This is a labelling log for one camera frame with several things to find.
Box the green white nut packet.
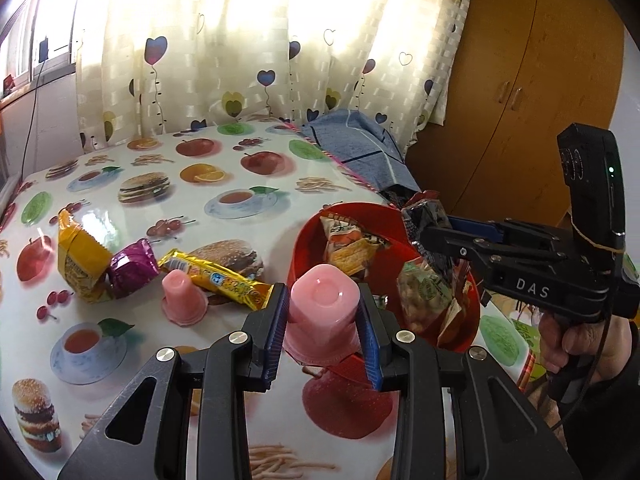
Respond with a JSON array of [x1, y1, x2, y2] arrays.
[[397, 257, 473, 348]]

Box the blue cloth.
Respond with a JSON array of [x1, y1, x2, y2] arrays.
[[300, 108, 423, 201]]

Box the red round plastic basket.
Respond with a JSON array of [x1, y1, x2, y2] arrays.
[[291, 201, 482, 383]]

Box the long yellow snack bar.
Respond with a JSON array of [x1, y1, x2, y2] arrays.
[[157, 248, 275, 311]]

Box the window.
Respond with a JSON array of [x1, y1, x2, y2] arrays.
[[0, 0, 81, 91]]

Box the orange snack packet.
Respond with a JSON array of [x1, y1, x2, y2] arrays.
[[320, 211, 392, 277]]

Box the black cable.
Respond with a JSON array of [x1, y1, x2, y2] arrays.
[[22, 57, 48, 171]]

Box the purple snack packet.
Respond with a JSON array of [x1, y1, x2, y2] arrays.
[[107, 238, 161, 301]]

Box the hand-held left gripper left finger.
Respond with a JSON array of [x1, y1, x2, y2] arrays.
[[57, 282, 291, 480]]

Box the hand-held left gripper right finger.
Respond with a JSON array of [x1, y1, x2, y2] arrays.
[[355, 284, 583, 480]]

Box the dark snack packet red label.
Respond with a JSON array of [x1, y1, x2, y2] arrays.
[[400, 191, 471, 291]]

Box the yellow snack packet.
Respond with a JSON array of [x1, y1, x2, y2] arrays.
[[56, 209, 115, 305]]

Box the fruit print tablecloth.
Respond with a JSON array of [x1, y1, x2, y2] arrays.
[[0, 117, 546, 480]]

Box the pink jelly cup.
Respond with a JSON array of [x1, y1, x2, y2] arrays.
[[161, 269, 210, 327], [286, 264, 368, 366]]

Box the heart print curtain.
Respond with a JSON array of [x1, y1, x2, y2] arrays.
[[75, 0, 478, 153]]

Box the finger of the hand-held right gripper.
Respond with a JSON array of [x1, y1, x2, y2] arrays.
[[447, 215, 571, 249], [414, 225, 566, 267]]

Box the person's right hand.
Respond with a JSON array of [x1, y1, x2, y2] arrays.
[[537, 315, 633, 373]]

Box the wooden wardrobe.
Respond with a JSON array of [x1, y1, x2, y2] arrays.
[[405, 0, 626, 226]]

